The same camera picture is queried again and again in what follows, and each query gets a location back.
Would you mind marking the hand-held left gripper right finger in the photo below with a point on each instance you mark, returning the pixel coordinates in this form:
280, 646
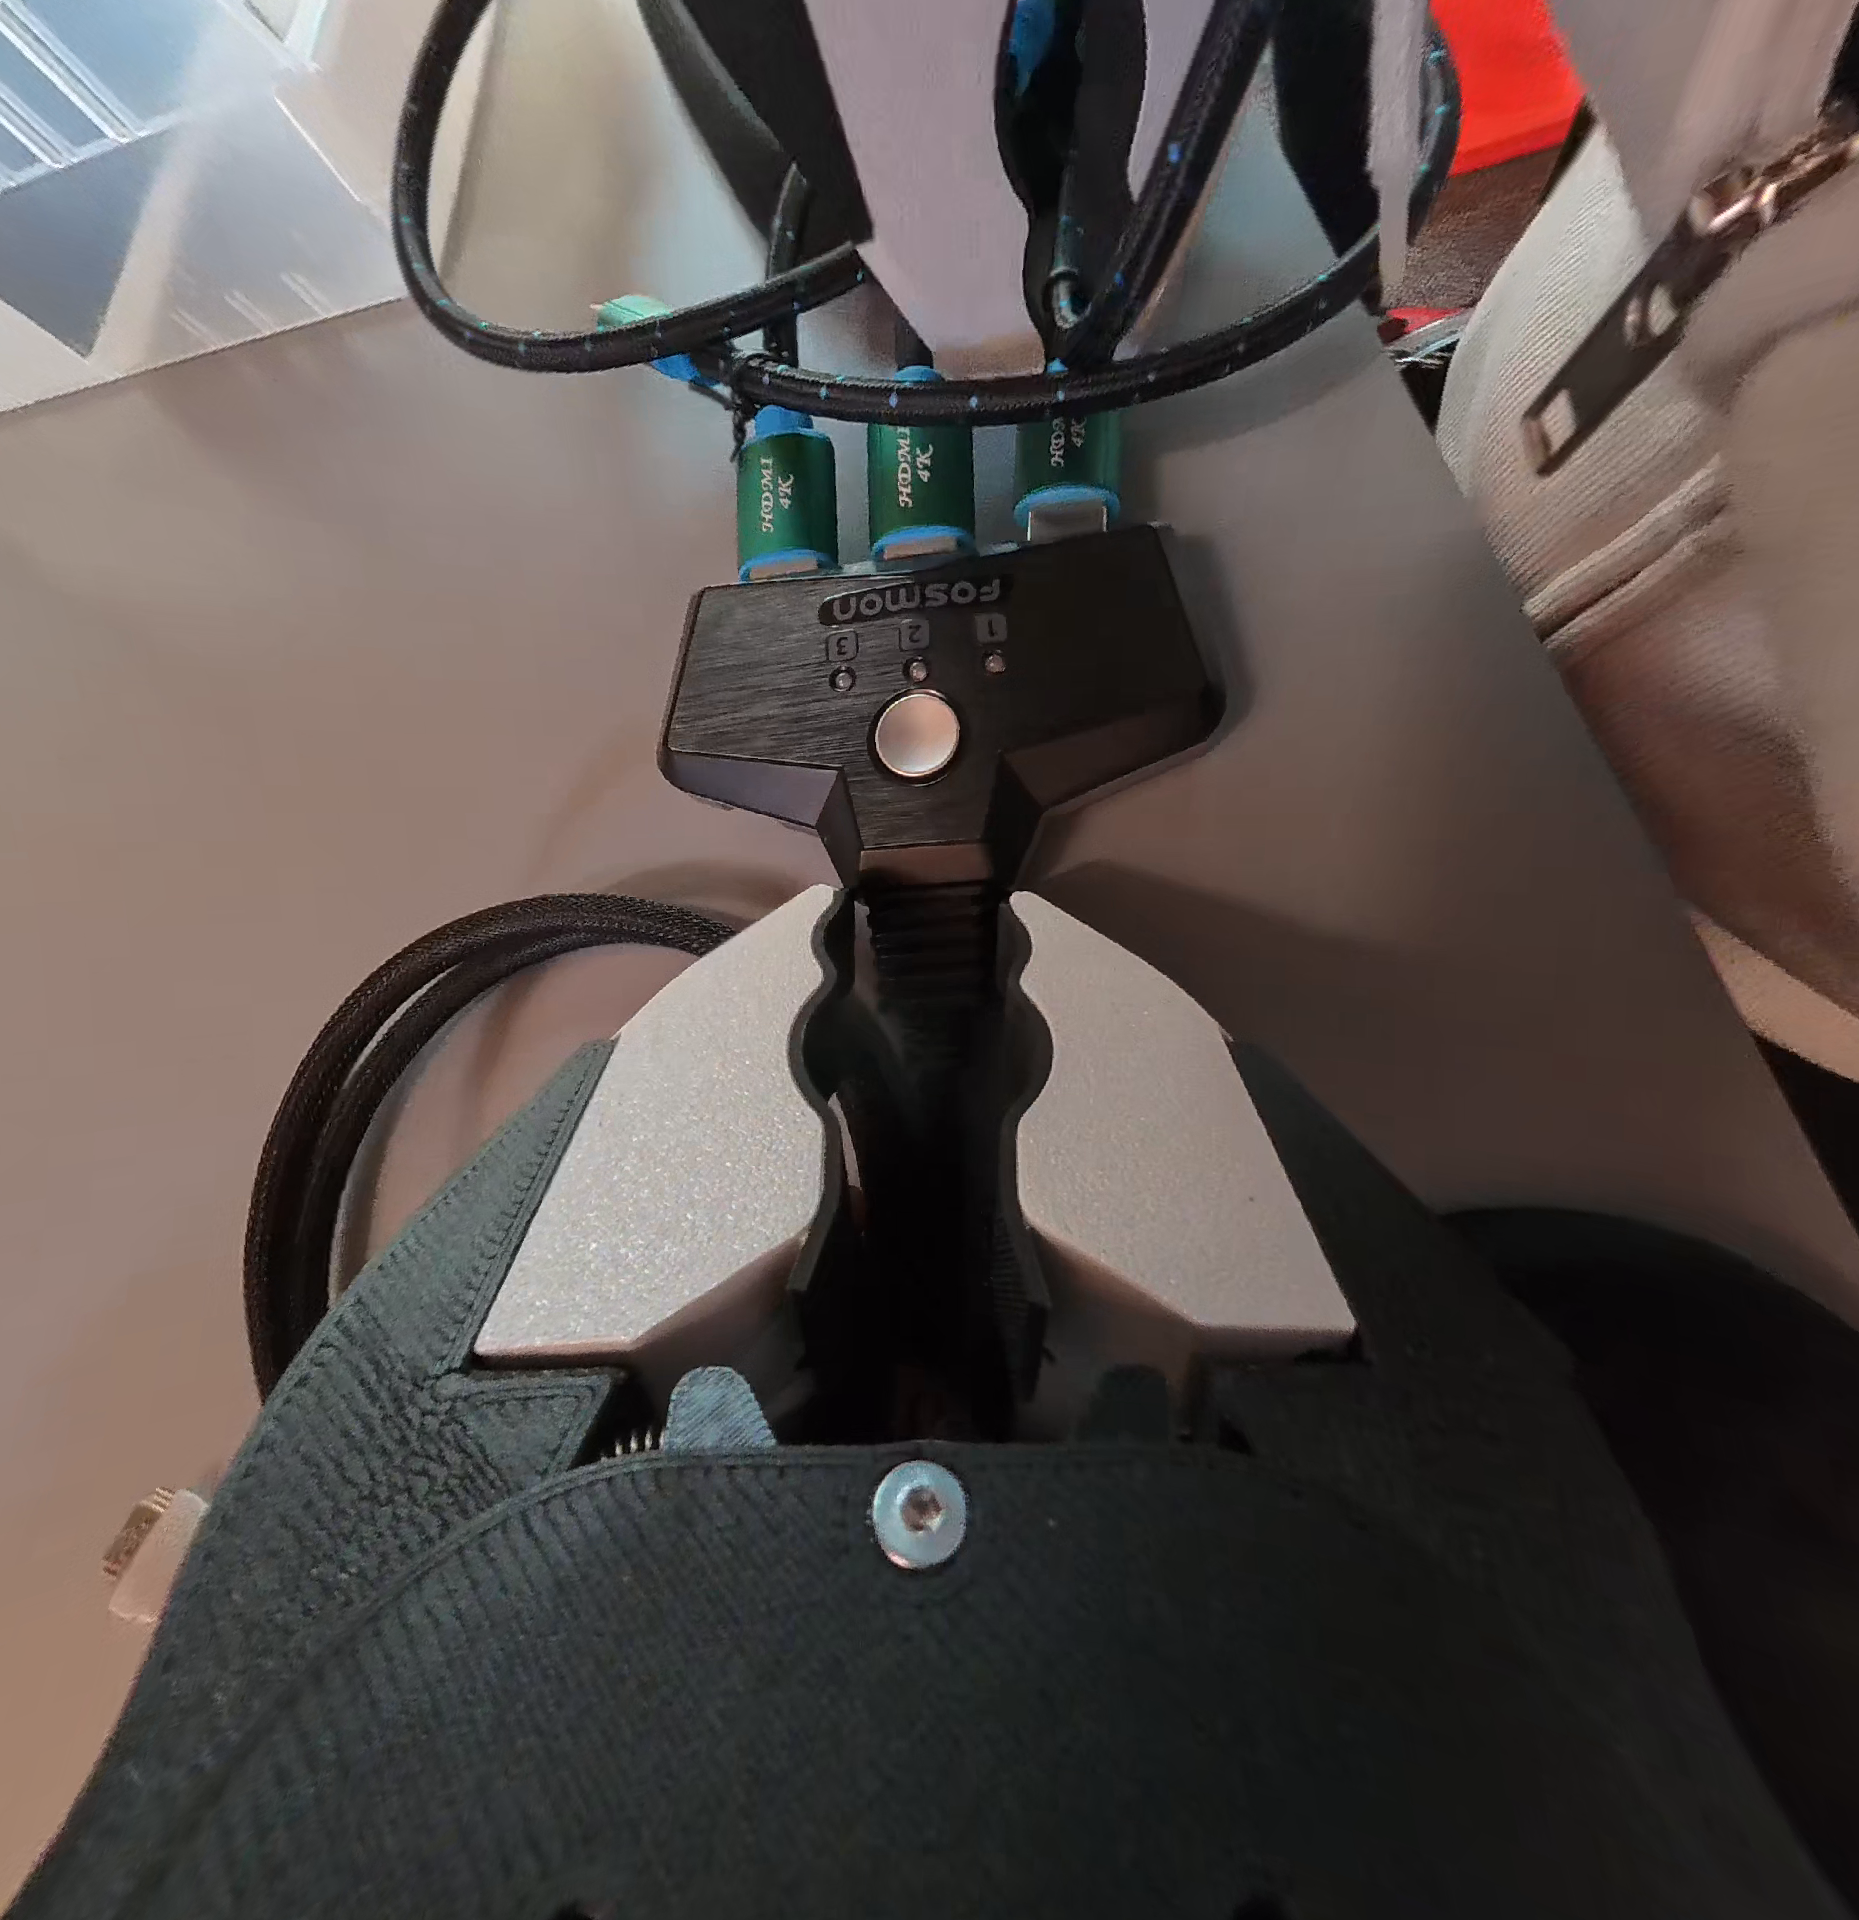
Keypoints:
1185, 1187

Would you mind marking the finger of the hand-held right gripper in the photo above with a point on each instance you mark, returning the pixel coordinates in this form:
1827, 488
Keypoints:
1244, 151
930, 151

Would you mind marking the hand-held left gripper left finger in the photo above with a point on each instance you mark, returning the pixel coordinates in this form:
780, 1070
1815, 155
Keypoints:
660, 1187

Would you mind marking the silver video switch hub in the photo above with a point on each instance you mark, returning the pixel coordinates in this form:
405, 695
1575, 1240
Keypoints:
780, 705

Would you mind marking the clear plastic box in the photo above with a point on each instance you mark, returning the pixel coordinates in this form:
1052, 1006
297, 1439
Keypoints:
194, 227

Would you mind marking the grey desk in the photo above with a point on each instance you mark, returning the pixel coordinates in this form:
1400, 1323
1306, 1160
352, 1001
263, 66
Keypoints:
344, 674

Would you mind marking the red plastic basket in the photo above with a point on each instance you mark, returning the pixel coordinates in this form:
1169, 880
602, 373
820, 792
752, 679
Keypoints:
1514, 76

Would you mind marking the person's white hoodie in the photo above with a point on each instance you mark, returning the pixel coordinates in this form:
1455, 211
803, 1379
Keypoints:
1694, 674

